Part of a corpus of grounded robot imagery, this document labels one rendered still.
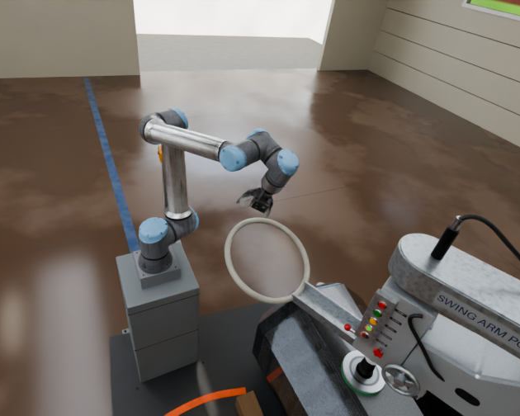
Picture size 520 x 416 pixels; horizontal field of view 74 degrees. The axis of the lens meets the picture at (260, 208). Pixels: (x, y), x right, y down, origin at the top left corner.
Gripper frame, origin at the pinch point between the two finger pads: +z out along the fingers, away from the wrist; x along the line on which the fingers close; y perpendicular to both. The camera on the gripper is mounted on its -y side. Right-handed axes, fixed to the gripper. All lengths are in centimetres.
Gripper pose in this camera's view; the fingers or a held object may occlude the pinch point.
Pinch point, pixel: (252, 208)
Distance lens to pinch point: 154.4
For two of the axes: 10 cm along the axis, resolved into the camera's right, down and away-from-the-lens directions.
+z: -4.1, 5.4, 7.3
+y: -2.1, 7.3, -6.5
